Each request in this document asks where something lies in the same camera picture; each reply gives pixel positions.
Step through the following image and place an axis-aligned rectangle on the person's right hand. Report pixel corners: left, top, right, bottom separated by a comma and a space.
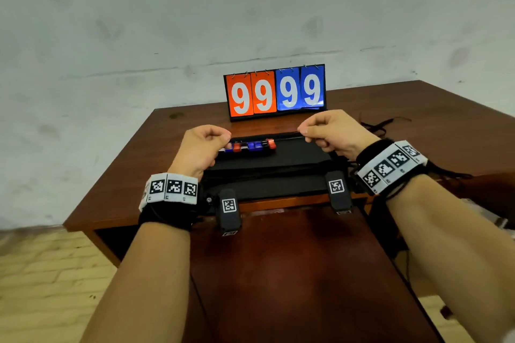
297, 109, 381, 162

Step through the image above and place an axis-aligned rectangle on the person's left hand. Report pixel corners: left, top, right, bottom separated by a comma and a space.
167, 124, 233, 183

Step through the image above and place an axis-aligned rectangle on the black plastic tray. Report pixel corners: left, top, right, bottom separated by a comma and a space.
199, 131, 355, 217

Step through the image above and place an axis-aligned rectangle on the group of coloured plastic clips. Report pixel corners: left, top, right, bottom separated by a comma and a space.
219, 137, 277, 154

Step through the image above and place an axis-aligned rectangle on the black lanyard strap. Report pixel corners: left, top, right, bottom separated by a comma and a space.
229, 131, 305, 143

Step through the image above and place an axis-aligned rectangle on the person's left forearm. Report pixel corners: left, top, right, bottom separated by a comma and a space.
80, 222, 192, 343

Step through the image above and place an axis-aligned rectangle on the person's right forearm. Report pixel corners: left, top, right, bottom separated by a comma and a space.
386, 174, 515, 343

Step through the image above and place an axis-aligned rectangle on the black white marker wristband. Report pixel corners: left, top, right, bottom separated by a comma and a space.
355, 138, 429, 199
138, 173, 200, 232

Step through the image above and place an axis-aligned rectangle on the orange blue flip scoreboard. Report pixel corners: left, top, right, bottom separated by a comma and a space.
223, 63, 327, 122

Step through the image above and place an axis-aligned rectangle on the brown wooden desk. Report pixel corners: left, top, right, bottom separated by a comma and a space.
63, 80, 515, 269

